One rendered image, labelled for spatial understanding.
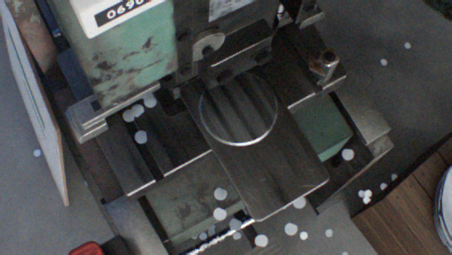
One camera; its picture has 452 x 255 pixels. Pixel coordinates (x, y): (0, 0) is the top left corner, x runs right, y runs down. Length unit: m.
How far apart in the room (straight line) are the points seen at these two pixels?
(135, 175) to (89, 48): 0.50
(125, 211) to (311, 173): 0.34
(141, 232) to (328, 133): 0.39
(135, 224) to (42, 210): 0.74
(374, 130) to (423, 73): 0.86
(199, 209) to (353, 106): 0.35
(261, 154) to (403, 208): 0.58
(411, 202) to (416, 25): 0.79
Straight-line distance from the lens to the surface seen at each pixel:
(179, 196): 1.03
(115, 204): 1.04
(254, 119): 0.92
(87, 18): 0.38
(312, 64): 0.96
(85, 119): 0.96
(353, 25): 1.94
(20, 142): 1.81
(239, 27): 0.76
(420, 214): 1.42
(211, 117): 0.92
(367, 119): 1.11
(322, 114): 1.09
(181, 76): 0.70
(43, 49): 1.15
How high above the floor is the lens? 1.65
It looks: 73 degrees down
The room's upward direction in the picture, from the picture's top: 7 degrees clockwise
